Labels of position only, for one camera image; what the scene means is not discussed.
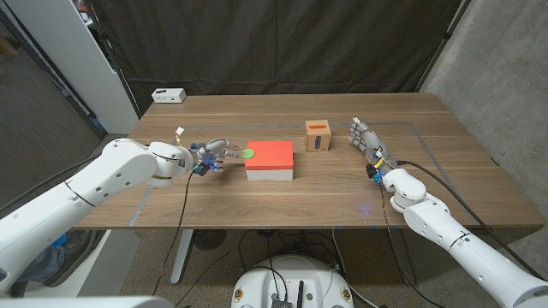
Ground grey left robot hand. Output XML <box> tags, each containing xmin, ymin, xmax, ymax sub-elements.
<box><xmin>188</xmin><ymin>138</ymin><xmax>241</xmax><ymax>176</ymax></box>

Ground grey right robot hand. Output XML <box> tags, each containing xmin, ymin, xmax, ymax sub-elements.
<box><xmin>347</xmin><ymin>116</ymin><xmax>399</xmax><ymax>184</ymax></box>

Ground wooden slotted cube box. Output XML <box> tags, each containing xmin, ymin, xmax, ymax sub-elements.
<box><xmin>304</xmin><ymin>119</ymin><xmax>332</xmax><ymax>153</ymax></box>

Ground red box with white base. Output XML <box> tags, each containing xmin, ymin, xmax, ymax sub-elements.
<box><xmin>244</xmin><ymin>140</ymin><xmax>295</xmax><ymax>181</ymax></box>

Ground white power outlet box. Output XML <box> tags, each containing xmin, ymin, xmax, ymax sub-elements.
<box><xmin>151</xmin><ymin>87</ymin><xmax>188</xmax><ymax>104</ymax></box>

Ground round black floor fan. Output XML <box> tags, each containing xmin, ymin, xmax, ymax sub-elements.
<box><xmin>193</xmin><ymin>229</ymin><xmax>227</xmax><ymax>252</ymax></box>

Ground white table leg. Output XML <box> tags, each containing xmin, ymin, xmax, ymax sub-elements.
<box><xmin>170</xmin><ymin>229</ymin><xmax>194</xmax><ymax>284</ymax></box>

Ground dark grey table leg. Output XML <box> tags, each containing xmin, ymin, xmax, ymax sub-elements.
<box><xmin>387</xmin><ymin>228</ymin><xmax>416</xmax><ymax>287</ymax></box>

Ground black fabric curtain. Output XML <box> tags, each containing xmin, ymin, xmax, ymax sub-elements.
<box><xmin>87</xmin><ymin>0</ymin><xmax>466</xmax><ymax>115</ymax></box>

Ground black curtain stand pole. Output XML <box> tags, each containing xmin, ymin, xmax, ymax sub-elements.
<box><xmin>83</xmin><ymin>0</ymin><xmax>142</xmax><ymax>120</ymax></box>
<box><xmin>414</xmin><ymin>0</ymin><xmax>472</xmax><ymax>93</ymax></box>

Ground white robot torso base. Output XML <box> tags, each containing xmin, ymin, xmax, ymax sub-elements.
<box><xmin>230</xmin><ymin>255</ymin><xmax>355</xmax><ymax>308</ymax></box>

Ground white cabinet panel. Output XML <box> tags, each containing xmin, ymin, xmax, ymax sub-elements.
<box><xmin>3</xmin><ymin>0</ymin><xmax>140</xmax><ymax>135</ymax></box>

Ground white robot chest plate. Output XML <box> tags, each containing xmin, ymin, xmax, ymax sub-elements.
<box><xmin>0</xmin><ymin>294</ymin><xmax>175</xmax><ymax>308</ymax></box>

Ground person's leg in jeans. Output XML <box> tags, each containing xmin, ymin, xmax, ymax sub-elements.
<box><xmin>16</xmin><ymin>246</ymin><xmax>68</xmax><ymax>283</ymax></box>

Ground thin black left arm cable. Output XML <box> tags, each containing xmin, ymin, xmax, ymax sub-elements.
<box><xmin>152</xmin><ymin>170</ymin><xmax>194</xmax><ymax>296</ymax></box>

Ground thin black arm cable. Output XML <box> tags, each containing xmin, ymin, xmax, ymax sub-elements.
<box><xmin>378</xmin><ymin>181</ymin><xmax>449</xmax><ymax>308</ymax></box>
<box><xmin>152</xmin><ymin>170</ymin><xmax>194</xmax><ymax>296</ymax></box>

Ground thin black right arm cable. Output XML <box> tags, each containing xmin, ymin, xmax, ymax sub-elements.
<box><xmin>378</xmin><ymin>181</ymin><xmax>449</xmax><ymax>308</ymax></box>

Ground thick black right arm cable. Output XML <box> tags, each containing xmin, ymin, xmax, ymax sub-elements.
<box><xmin>396</xmin><ymin>160</ymin><xmax>547</xmax><ymax>281</ymax></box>

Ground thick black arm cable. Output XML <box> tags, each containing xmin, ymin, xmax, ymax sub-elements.
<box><xmin>0</xmin><ymin>153</ymin><xmax>106</xmax><ymax>213</ymax></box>
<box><xmin>396</xmin><ymin>160</ymin><xmax>547</xmax><ymax>281</ymax></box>

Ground black floor cable bundle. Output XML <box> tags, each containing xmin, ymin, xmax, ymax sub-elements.
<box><xmin>237</xmin><ymin>229</ymin><xmax>339</xmax><ymax>275</ymax></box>

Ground grey floor cable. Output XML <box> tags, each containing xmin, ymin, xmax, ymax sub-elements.
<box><xmin>331</xmin><ymin>229</ymin><xmax>380</xmax><ymax>308</ymax></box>

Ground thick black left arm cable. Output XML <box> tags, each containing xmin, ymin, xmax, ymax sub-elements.
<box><xmin>0</xmin><ymin>153</ymin><xmax>106</xmax><ymax>213</ymax></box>

